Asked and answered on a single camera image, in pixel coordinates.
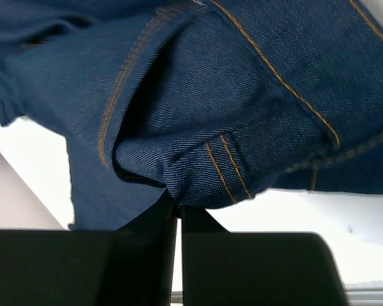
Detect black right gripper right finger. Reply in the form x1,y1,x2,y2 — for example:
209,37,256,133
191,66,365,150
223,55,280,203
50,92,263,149
181,208,348,306

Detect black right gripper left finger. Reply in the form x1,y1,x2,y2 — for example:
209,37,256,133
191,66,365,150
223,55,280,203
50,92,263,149
0,193,176,305

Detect dark blue denim trousers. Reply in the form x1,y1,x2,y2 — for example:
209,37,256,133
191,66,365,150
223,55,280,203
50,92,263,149
0,1,383,230

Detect aluminium front rail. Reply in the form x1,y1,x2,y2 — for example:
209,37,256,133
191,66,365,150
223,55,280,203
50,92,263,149
172,280,383,303

